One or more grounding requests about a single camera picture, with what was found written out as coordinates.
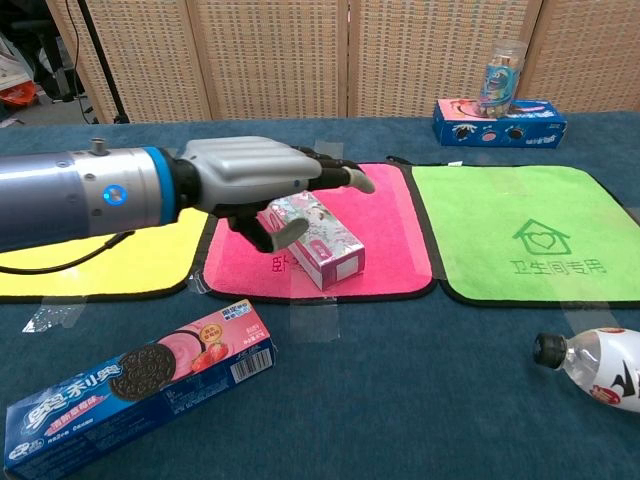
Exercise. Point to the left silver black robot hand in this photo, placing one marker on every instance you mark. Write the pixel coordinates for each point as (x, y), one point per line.
(245, 165)

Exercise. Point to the pink floral cardboard box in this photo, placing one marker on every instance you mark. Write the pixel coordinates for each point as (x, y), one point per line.
(330, 250)

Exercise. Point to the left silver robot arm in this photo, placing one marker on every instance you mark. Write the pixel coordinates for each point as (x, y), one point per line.
(60, 195)

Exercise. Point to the slim strawberry Oreo box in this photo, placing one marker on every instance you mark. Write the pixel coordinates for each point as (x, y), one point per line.
(150, 380)

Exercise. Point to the wide blue Oreo box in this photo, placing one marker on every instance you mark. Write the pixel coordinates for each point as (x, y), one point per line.
(530, 130)

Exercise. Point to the clear tape strip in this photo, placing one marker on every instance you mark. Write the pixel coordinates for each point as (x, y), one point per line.
(312, 320)
(50, 315)
(327, 149)
(505, 180)
(575, 317)

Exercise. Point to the wicker folding screen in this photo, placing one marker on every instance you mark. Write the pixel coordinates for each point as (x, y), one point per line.
(275, 60)

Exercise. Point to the small clear tape piece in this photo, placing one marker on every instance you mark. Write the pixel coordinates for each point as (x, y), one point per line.
(197, 285)

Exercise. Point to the pink microfibre cloth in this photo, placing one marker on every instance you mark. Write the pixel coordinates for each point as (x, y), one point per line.
(390, 240)

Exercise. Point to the black tripod stand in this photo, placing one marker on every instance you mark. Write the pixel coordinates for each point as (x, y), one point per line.
(100, 65)

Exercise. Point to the yellow microfibre cloth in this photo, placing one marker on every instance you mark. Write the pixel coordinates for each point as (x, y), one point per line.
(100, 270)

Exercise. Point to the orange plastic bag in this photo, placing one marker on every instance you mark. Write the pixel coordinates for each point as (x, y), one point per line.
(20, 95)

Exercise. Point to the green microfibre cloth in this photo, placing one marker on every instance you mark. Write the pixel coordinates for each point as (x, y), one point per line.
(480, 240)

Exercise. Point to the clear plastic snack jar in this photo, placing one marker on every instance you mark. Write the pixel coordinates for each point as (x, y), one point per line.
(502, 80)

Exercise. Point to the blue felt table cover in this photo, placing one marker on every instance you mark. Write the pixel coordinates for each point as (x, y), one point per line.
(400, 400)

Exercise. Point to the clear plastic drink bottle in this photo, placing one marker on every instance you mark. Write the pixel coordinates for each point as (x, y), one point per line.
(600, 365)

